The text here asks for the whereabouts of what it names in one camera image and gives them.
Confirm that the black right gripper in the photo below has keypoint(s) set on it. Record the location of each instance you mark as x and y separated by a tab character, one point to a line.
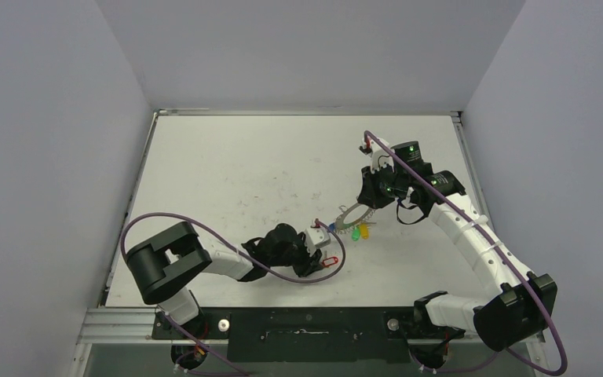
369	192

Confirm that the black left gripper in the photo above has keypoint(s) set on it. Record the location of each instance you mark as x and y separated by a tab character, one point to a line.
309	263

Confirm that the red key tag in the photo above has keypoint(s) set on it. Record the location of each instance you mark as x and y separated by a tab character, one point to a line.
330	261

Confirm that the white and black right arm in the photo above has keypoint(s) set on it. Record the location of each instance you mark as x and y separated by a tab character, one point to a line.
517	300

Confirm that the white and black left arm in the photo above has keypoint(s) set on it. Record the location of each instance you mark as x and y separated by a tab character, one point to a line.
164	264

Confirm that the yellow key tag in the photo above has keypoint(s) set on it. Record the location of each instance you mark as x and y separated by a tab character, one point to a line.
364	231

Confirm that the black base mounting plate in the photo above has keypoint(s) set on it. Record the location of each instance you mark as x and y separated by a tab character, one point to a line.
392	352

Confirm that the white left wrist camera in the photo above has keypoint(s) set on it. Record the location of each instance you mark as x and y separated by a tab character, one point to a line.
316	238

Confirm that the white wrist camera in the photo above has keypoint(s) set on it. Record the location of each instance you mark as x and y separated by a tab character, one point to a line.
379	157
316	238

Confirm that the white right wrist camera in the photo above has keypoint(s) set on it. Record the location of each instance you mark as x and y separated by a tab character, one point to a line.
379	157

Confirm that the aluminium frame rail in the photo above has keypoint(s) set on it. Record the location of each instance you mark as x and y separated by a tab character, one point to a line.
124	325

